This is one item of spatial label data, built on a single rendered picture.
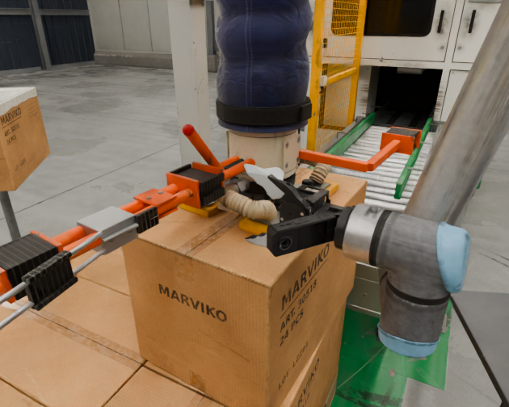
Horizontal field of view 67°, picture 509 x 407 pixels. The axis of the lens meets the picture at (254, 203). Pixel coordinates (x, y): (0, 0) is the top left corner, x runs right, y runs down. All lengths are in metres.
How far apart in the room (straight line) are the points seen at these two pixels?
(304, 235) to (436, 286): 0.20
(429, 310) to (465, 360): 1.48
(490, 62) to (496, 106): 0.06
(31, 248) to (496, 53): 0.69
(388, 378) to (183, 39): 1.97
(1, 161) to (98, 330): 1.15
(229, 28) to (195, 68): 1.48
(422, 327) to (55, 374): 0.92
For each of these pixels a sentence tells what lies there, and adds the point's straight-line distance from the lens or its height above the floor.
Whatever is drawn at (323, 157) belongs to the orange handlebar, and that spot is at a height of 1.08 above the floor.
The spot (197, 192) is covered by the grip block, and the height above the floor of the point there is 1.08.
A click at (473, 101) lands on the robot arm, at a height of 1.27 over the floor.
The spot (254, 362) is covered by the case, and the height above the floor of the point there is 0.73.
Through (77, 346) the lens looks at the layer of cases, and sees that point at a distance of 1.27.
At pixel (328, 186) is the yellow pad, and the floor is 0.97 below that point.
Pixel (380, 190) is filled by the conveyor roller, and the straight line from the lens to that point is 2.21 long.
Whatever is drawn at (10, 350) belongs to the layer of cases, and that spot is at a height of 0.54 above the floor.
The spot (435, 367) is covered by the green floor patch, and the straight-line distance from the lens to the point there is 2.01.
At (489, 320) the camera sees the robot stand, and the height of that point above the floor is 0.75.
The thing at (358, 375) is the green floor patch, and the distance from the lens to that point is 1.87.
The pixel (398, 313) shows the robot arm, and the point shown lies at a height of 0.99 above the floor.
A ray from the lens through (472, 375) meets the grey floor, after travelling 2.04.
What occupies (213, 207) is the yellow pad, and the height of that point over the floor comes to 0.96.
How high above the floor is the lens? 1.38
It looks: 26 degrees down
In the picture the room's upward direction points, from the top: straight up
